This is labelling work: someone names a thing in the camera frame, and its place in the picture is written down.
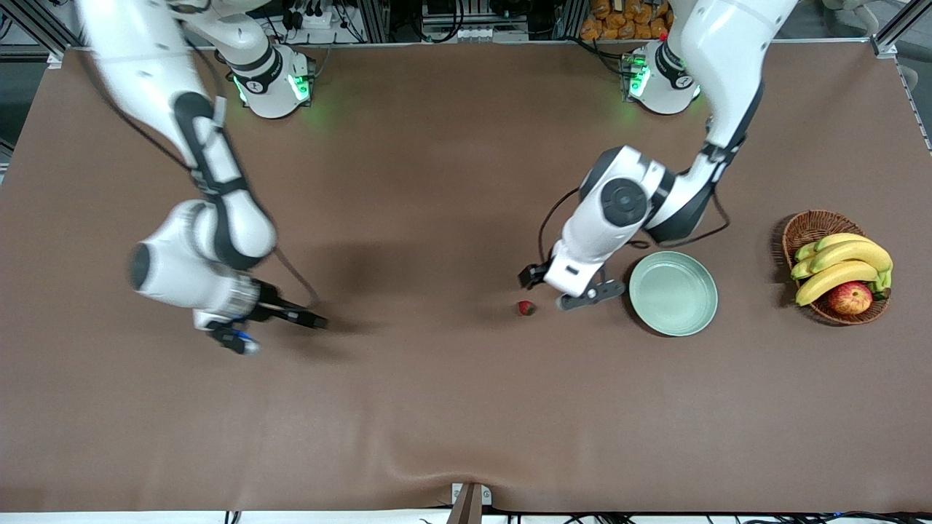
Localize light green round plate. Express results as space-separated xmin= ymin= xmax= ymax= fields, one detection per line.
xmin=629 ymin=251 xmax=719 ymax=337

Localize brown table mat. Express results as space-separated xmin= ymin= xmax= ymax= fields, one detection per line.
xmin=0 ymin=40 xmax=932 ymax=514

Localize brown wicker basket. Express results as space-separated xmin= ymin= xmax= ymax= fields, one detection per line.
xmin=781 ymin=210 xmax=890 ymax=326

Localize large yellow banana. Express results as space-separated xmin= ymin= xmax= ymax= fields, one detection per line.
xmin=795 ymin=261 xmax=880 ymax=307
xmin=810 ymin=239 xmax=893 ymax=274

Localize bag of orange bread rolls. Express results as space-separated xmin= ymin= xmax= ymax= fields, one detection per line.
xmin=580 ymin=0 xmax=674 ymax=41

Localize thin yellow banana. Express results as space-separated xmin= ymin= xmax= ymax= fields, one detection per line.
xmin=814 ymin=233 xmax=872 ymax=253

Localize red yellow apple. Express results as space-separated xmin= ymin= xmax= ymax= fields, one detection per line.
xmin=828 ymin=282 xmax=874 ymax=316

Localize white terminal block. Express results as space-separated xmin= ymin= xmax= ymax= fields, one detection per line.
xmin=449 ymin=28 xmax=529 ymax=43

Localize white power strip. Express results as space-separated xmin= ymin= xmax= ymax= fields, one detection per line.
xmin=288 ymin=4 xmax=336 ymax=30

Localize metal table clamp bracket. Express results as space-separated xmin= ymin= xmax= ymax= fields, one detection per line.
xmin=450 ymin=482 xmax=493 ymax=524

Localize silver aluminium frame post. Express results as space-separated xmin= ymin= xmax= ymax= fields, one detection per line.
xmin=557 ymin=0 xmax=587 ymax=41
xmin=362 ymin=0 xmax=390 ymax=43

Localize silver aluminium frame beam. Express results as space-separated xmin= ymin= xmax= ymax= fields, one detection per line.
xmin=0 ymin=0 xmax=70 ymax=57
xmin=870 ymin=0 xmax=932 ymax=59

